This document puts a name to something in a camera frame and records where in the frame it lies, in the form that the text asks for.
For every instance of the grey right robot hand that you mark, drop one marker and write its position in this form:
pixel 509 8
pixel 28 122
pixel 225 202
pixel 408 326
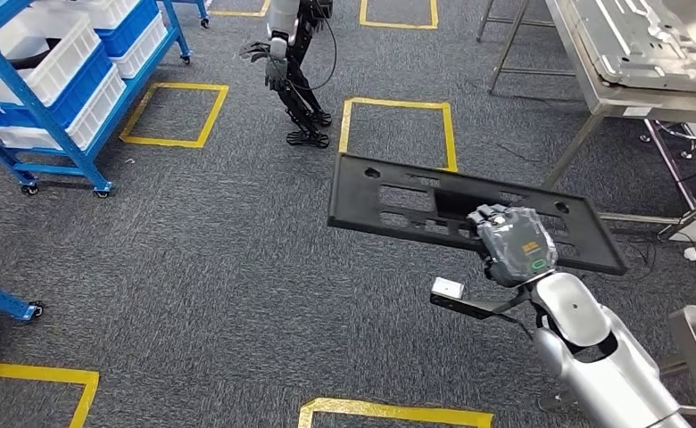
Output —
pixel 516 248

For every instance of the black plastic plate bracket part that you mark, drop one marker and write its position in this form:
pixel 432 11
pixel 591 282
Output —
pixel 354 201

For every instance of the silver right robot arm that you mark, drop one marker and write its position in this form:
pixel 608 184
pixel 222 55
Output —
pixel 608 378

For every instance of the grey stamped metal plate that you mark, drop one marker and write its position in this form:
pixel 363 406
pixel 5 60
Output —
pixel 632 41

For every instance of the standing humanoid robot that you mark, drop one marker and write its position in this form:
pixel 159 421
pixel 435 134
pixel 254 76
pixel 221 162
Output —
pixel 282 15

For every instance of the yellow floor tape square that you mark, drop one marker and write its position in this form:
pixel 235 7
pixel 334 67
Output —
pixel 159 142
pixel 29 373

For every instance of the white plastic bin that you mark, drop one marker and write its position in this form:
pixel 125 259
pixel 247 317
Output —
pixel 141 50
pixel 100 12
pixel 70 65
pixel 97 115

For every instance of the blue plastic bin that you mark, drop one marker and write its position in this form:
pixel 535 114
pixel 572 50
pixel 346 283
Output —
pixel 129 29
pixel 82 88

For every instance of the blue wheeled bin rack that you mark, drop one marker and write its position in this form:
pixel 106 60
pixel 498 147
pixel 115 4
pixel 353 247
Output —
pixel 58 132

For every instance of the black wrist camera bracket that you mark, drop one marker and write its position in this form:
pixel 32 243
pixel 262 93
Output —
pixel 472 307

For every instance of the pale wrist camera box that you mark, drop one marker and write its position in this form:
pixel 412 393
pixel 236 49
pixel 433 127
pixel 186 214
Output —
pixel 447 288

